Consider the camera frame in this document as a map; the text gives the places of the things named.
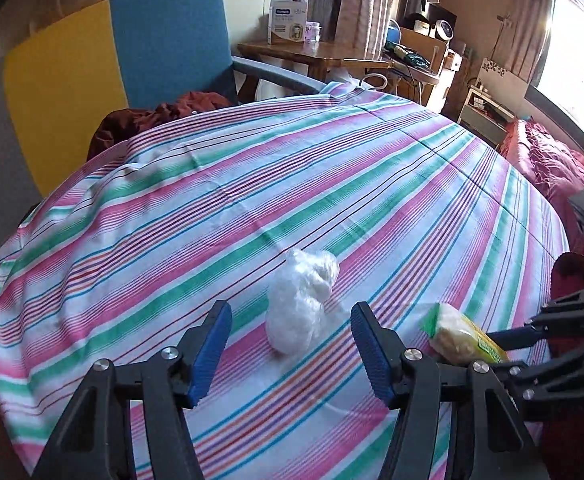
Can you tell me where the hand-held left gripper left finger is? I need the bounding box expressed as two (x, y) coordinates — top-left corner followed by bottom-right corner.
(32, 300), (233, 480)

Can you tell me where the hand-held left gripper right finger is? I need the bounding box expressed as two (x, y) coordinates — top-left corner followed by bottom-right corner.
(350, 301), (548, 480)

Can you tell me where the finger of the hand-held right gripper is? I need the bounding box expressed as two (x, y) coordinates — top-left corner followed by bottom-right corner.
(486, 285), (584, 351)
(492, 345), (584, 411)

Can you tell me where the green yellow snack packet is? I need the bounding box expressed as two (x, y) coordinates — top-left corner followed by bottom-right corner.
(419, 302), (510, 366)

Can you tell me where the white plastic bag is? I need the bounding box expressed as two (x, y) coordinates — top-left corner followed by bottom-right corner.
(264, 248), (340, 356)

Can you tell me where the red clothing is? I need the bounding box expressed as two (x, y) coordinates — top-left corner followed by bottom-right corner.
(524, 252), (584, 480)

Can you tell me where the red blanket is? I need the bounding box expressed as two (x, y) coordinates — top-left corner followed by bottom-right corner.
(499, 119), (584, 261)

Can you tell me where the striped bed sheet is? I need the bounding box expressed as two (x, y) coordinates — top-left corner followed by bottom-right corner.
(0, 82), (570, 480)

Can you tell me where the white cabinet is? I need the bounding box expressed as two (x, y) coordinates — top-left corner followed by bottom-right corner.
(459, 57), (528, 146)

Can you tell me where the pink patterned curtain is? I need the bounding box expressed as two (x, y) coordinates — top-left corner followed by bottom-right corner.
(334, 0), (400, 58)
(497, 0), (555, 81)

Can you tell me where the wooden desk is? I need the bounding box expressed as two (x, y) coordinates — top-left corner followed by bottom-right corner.
(384, 25), (465, 111)

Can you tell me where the dark red cloth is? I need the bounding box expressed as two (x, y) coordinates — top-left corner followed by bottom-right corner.
(88, 91), (233, 161)

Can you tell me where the black appliance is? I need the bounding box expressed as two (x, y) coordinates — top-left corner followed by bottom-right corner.
(404, 0), (458, 38)

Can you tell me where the wooden table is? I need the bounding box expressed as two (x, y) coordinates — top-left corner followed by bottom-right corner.
(237, 40), (390, 96)

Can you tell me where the grey yellow blue chair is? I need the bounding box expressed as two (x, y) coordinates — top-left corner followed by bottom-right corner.
(0, 0), (325, 261)

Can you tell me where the white product box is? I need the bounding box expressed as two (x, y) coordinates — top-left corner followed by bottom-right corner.
(268, 0), (309, 45)

